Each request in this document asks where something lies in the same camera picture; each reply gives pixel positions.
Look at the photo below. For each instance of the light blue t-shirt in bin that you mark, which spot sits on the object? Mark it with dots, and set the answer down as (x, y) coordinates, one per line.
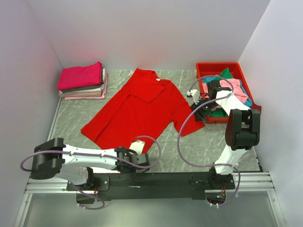
(248, 100)

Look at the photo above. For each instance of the folded light pink t-shirt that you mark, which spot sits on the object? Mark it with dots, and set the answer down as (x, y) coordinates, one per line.
(90, 97)

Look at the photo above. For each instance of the aluminium frame rail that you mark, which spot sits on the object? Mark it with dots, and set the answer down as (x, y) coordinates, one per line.
(247, 182)

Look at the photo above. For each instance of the green t-shirt in bin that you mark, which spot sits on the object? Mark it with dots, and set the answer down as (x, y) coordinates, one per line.
(219, 112)

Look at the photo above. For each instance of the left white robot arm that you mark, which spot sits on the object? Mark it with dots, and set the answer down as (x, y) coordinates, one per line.
(55, 159)

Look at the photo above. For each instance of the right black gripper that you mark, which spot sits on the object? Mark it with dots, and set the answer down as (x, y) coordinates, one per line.
(199, 114)

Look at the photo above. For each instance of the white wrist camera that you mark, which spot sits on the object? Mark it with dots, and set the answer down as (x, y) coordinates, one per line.
(194, 94)
(137, 146)

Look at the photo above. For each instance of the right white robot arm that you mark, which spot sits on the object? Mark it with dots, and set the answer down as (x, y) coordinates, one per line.
(242, 129)

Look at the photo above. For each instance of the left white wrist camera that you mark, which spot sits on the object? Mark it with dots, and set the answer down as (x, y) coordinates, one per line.
(137, 146)

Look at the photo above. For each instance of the dark red t-shirt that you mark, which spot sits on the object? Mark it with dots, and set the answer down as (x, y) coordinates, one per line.
(256, 107)

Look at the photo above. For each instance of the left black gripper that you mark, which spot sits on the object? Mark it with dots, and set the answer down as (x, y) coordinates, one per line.
(134, 170)

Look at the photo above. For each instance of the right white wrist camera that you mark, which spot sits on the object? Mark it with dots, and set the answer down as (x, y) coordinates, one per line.
(194, 94)

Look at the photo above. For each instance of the folded magenta t-shirt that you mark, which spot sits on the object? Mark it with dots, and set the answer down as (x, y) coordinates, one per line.
(78, 76)

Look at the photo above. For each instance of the pink t-shirt in bin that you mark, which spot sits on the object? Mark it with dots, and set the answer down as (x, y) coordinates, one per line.
(236, 101)

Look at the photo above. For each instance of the red plastic bin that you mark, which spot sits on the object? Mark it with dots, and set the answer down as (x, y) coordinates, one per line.
(215, 68)

